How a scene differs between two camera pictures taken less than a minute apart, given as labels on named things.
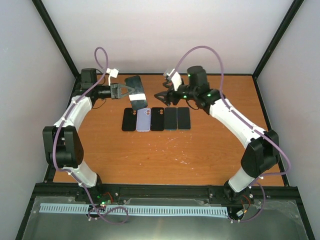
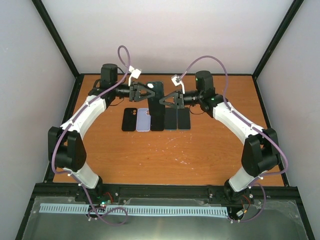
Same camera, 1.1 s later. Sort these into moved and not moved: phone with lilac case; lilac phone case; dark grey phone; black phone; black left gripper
Moved: black phone; black left gripper
Not moved: dark grey phone; phone with lilac case; lilac phone case
